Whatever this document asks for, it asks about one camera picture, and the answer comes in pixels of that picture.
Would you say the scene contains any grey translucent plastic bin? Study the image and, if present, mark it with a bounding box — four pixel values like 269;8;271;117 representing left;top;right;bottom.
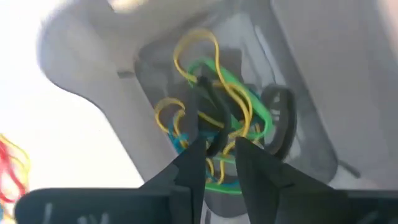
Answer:
37;0;398;218

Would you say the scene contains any red rubber band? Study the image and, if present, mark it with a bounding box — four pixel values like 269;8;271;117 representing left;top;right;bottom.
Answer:
0;139;27;203

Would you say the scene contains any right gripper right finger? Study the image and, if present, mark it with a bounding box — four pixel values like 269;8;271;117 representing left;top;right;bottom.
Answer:
235;136;398;224

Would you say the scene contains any green rubber band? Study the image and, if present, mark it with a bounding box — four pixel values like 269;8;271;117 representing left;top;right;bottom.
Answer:
186;57;274;195

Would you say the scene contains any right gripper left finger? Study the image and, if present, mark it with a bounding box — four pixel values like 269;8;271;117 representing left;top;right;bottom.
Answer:
14;138;206;224

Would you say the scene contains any blue rubber band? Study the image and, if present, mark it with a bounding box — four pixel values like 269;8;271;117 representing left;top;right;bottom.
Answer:
169;130;191;154

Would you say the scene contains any yellow rubber band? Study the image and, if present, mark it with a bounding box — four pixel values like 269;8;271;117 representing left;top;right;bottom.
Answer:
154;97;187;149
172;27;254;184
0;133;32;187

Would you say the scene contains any thick black rubber band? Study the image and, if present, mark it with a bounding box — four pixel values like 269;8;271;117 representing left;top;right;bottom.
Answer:
197;76;233;158
260;84;297;158

